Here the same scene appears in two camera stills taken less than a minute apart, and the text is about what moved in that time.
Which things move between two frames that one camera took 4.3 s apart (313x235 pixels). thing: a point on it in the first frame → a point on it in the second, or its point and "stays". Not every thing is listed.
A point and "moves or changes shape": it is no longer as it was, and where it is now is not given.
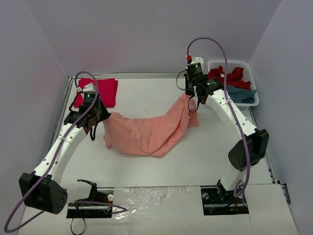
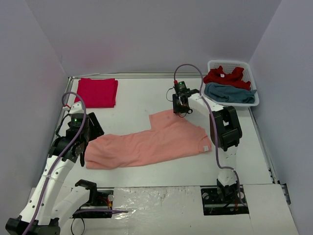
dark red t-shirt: (234, 78) stays
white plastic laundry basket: (228, 66) stays
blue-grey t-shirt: (242, 96) stays
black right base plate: (216, 200) stays
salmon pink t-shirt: (151, 136) moves or changes shape
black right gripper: (190, 90) → (179, 107)
